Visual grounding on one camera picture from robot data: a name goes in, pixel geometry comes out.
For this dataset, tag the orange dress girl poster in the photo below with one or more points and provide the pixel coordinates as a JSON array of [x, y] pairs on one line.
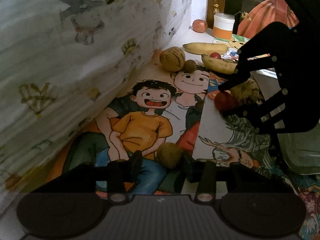
[[263, 14]]

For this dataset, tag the small brown kiwi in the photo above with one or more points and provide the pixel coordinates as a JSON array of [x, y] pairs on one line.
[[190, 66]]

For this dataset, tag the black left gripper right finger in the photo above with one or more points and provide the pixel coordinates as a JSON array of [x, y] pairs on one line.
[[207, 175]]

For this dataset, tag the yellow banana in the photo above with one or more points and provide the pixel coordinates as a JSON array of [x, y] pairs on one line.
[[200, 48], [218, 65]]

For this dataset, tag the colourful anime drawing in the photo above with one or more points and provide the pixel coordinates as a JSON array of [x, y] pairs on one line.
[[217, 79]]

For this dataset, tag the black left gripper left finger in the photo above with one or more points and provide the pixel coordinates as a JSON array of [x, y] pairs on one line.
[[117, 173]]

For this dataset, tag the striped pepino melon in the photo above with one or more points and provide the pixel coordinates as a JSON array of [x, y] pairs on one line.
[[246, 92], [172, 59]]

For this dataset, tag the red cherry tomato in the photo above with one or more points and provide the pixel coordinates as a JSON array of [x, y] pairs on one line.
[[224, 101], [215, 55]]

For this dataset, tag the white cartoon print cloth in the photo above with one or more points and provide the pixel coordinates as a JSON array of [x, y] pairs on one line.
[[61, 60]]

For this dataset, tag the orange white glass jar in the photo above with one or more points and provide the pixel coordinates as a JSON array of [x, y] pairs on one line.
[[223, 26]]

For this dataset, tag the dried yellow flower sprig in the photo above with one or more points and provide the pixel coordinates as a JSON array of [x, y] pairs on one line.
[[234, 7]]

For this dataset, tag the silver metal tray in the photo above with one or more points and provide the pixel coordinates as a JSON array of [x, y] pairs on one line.
[[300, 150]]

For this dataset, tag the red apple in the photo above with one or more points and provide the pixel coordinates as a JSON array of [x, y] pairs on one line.
[[199, 26]]

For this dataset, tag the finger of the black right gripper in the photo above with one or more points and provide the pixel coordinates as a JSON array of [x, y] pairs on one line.
[[241, 74], [254, 112]]

